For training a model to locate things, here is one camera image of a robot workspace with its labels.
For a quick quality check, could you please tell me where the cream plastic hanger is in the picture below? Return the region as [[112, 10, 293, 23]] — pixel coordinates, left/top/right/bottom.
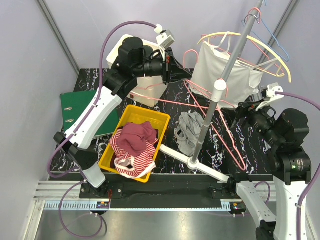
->
[[197, 31, 292, 84]]

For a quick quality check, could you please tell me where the white drawer unit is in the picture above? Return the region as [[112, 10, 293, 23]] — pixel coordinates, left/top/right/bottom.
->
[[106, 34, 167, 107]]

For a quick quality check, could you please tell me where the pink hanger top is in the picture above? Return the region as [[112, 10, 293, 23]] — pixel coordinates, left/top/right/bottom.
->
[[129, 49, 234, 110]]

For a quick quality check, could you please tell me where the red white striped tank top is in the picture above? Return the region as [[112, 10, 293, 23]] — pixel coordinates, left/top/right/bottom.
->
[[109, 127, 159, 179]]

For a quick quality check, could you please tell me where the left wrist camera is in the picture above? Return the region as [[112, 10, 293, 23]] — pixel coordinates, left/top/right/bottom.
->
[[154, 24, 175, 59]]

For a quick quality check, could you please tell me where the grey clothes rack pole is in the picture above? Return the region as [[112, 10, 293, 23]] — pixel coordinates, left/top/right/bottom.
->
[[191, 0, 263, 163]]

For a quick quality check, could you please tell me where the green ring binder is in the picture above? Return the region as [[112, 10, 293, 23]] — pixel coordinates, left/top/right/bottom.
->
[[60, 90, 120, 140]]

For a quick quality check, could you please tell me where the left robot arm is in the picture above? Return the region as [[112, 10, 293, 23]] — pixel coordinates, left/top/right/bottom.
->
[[54, 32, 191, 198]]

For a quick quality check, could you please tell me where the light blue wire hanger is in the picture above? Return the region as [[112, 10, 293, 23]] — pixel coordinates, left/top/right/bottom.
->
[[252, 10, 290, 62]]

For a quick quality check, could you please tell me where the maroon tank top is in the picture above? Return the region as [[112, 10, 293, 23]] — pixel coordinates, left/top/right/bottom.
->
[[116, 121, 157, 157]]

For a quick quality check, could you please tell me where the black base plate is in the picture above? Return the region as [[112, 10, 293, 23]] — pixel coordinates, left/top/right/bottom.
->
[[79, 173, 240, 211]]

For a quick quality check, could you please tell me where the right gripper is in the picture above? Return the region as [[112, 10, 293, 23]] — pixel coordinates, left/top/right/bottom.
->
[[220, 96, 283, 146]]

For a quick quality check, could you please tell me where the white rack base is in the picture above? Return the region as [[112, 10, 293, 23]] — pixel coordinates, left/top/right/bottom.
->
[[160, 144, 229, 184]]

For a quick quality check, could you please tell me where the pink hanger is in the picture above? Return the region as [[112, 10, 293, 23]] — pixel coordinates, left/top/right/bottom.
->
[[129, 49, 234, 110], [201, 7, 286, 78], [183, 79, 248, 171]]

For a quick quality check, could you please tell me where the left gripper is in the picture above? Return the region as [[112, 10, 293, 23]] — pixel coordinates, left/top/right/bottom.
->
[[132, 47, 192, 85]]

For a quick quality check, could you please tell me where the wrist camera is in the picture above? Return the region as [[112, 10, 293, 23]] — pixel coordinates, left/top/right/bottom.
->
[[255, 82, 284, 112], [154, 24, 175, 59]]

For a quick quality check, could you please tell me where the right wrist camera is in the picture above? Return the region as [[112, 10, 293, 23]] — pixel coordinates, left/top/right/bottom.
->
[[255, 82, 284, 112]]

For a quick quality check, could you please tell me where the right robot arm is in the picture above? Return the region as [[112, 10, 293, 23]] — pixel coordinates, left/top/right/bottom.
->
[[227, 101, 312, 240]]

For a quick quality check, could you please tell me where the grey sock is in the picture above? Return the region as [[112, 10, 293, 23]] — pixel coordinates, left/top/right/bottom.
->
[[174, 112, 204, 157]]

